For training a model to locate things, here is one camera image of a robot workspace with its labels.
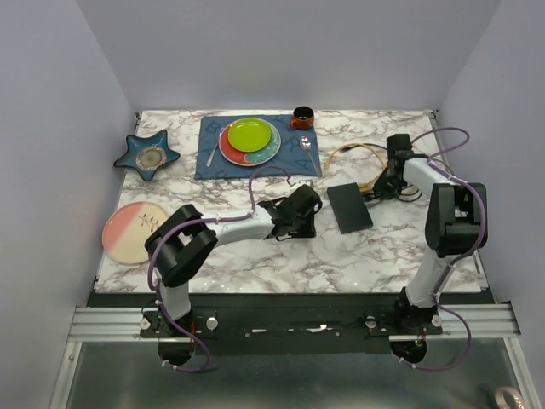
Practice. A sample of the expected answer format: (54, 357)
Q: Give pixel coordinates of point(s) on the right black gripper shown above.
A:
(388, 193)

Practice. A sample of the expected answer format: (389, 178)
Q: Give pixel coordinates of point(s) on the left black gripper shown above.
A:
(310, 230)

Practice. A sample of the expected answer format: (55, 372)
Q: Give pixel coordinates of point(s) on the black network switch box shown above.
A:
(349, 208)

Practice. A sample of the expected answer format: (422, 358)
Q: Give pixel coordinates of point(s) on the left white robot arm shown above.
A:
(181, 245)

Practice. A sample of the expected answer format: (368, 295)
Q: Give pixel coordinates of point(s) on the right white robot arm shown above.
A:
(456, 227)

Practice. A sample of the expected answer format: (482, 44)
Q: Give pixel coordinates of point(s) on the blue cloth placemat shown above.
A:
(290, 158)

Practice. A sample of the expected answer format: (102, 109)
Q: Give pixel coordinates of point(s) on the silver spoon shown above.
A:
(306, 145)

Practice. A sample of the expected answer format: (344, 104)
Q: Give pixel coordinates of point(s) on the red and teal plate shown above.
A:
(250, 159)

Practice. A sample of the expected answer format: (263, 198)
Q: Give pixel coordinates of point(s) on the lime green plate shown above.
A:
(249, 135)

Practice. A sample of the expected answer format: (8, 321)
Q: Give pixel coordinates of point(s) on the brown ceramic mug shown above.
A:
(302, 118)

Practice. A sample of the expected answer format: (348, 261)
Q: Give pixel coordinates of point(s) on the silver fork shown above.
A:
(214, 149)

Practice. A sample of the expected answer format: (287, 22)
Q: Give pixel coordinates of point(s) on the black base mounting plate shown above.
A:
(261, 324)

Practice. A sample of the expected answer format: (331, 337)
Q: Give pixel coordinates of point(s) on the blue star shaped dish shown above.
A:
(147, 155)

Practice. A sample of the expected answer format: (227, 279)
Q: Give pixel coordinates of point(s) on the pink and cream plate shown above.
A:
(126, 231)

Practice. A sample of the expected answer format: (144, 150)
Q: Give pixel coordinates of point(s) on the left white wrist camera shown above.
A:
(308, 183)

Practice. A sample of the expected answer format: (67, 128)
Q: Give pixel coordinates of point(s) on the aluminium rail frame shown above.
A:
(122, 325)

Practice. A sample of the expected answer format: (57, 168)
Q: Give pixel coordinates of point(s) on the pink ring object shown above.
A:
(508, 397)

